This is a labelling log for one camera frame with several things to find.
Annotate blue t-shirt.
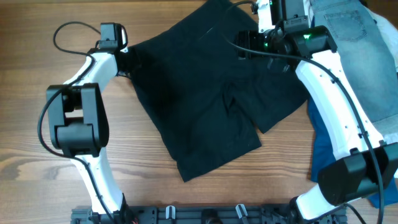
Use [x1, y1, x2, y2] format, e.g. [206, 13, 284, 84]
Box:
[308, 98, 397, 208]

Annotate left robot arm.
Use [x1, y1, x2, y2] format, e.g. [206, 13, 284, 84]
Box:
[37, 23, 138, 223]

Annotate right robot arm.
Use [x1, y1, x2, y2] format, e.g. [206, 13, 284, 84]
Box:
[233, 1, 397, 223]

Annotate grey rail clip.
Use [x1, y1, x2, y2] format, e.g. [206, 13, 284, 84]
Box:
[165, 205, 176, 220]
[235, 203, 248, 219]

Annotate left grey rail clip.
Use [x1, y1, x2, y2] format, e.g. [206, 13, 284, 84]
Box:
[165, 205, 176, 220]

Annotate right grey rail clip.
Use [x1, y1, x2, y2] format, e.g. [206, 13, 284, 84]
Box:
[235, 203, 248, 219]

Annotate left black cable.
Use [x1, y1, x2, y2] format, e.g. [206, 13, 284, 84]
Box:
[37, 21, 119, 224]

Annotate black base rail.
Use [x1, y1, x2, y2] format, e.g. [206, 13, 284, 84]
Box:
[70, 204, 348, 224]

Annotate light blue denim shorts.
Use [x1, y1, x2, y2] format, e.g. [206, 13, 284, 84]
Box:
[310, 0, 397, 135]

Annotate black shorts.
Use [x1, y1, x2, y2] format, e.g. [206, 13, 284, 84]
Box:
[131, 1, 308, 181]

